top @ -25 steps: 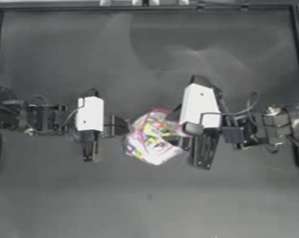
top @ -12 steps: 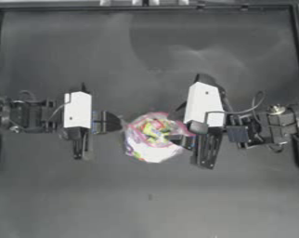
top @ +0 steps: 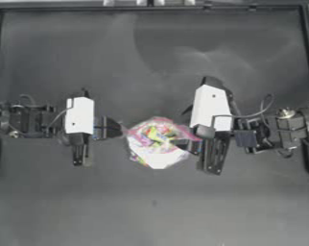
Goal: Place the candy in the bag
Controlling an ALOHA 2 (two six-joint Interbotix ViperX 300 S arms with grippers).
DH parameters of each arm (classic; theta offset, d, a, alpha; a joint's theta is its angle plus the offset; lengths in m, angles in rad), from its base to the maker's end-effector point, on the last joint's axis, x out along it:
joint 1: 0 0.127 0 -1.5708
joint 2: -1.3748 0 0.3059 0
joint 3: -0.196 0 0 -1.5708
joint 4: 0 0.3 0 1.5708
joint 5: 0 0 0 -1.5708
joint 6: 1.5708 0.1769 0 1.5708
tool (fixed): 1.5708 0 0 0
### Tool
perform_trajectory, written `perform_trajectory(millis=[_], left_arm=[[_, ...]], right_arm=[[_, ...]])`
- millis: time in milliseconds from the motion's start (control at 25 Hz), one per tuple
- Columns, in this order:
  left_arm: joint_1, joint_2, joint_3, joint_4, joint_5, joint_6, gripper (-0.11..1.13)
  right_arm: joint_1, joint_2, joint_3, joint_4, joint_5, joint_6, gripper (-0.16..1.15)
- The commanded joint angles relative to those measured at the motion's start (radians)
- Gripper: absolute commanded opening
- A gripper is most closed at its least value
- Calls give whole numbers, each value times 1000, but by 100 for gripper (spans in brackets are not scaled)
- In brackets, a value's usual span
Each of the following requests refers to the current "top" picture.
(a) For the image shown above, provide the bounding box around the clear bag with pink zip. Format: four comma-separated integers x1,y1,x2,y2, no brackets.
124,115,204,170

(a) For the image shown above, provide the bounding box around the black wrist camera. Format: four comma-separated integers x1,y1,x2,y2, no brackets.
59,133,76,147
193,124,219,139

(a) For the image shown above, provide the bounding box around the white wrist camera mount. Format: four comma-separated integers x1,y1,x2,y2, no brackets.
64,96,96,135
189,85,233,133

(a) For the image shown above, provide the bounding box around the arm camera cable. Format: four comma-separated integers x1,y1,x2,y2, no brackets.
45,107,75,129

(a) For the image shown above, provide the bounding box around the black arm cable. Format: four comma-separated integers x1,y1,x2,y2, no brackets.
212,93,276,120

